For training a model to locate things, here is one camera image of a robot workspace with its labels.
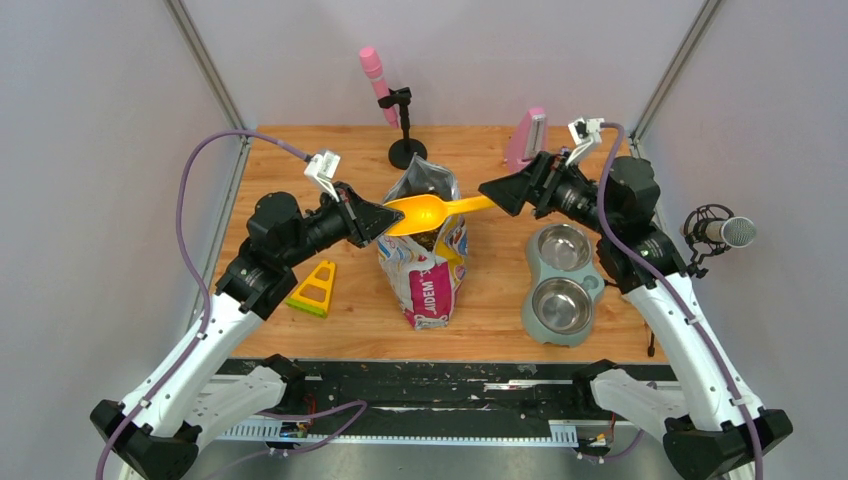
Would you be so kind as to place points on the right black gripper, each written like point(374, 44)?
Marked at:
point(538, 179)

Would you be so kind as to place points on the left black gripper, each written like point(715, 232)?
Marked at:
point(364, 220)

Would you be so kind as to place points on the yellow plastic scoop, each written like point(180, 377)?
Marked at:
point(427, 212)

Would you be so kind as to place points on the pet food bag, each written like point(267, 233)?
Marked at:
point(425, 271)

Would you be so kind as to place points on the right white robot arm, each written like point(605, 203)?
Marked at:
point(716, 426)

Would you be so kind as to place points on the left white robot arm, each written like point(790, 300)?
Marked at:
point(160, 428)

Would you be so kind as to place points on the grey double pet bowl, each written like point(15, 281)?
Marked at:
point(560, 305)

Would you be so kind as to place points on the pink metronome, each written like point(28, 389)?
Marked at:
point(527, 140)

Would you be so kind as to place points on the black microphone stand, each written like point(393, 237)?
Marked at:
point(402, 151)

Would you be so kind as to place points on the yellow triangular scraper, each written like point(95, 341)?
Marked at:
point(313, 295)

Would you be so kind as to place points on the pink microphone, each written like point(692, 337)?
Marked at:
point(372, 66)

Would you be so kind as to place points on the silver condenser microphone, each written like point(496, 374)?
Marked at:
point(712, 229)

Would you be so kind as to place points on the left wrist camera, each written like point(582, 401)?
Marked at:
point(320, 170)

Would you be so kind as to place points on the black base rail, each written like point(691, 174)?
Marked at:
point(443, 403)

